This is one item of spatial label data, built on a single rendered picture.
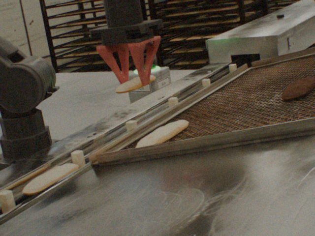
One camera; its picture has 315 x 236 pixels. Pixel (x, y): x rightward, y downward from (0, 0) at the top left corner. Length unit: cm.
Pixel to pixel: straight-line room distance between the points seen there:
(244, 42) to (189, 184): 85
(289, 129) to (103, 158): 22
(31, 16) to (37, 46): 39
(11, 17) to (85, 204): 637
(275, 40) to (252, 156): 78
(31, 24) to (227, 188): 669
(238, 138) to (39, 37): 666
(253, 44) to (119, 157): 72
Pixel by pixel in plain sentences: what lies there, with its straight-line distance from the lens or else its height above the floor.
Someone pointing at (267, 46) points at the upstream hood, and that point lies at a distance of 127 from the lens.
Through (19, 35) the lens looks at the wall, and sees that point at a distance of 690.
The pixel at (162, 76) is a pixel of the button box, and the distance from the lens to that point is 115.
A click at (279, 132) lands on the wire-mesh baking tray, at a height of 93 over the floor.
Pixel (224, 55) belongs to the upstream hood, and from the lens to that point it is 131.
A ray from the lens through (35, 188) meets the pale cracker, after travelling 71.
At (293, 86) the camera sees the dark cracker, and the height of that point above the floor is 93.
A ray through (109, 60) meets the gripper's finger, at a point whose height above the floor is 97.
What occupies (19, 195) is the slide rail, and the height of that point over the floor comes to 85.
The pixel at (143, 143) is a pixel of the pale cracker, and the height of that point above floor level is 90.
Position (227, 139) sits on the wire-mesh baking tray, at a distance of 54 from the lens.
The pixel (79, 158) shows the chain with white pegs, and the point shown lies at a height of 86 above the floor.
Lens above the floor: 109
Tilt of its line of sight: 14 degrees down
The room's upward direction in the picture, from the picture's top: 9 degrees counter-clockwise
